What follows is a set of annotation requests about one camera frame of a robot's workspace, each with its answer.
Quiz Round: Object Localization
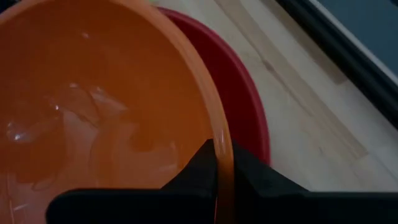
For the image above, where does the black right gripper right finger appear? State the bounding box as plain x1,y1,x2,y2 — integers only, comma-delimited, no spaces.
232,141,398,224

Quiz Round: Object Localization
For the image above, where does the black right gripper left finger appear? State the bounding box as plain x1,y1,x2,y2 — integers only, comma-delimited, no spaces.
45,139,218,224

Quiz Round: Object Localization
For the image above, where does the orange plastic bowl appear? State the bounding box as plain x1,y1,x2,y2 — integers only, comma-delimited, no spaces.
0,0,236,224

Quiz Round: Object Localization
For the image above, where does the large red plastic bowl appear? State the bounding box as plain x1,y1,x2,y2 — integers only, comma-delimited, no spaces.
157,6,272,167

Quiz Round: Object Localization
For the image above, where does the black table edge rail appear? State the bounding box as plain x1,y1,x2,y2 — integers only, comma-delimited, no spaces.
275,0,398,129

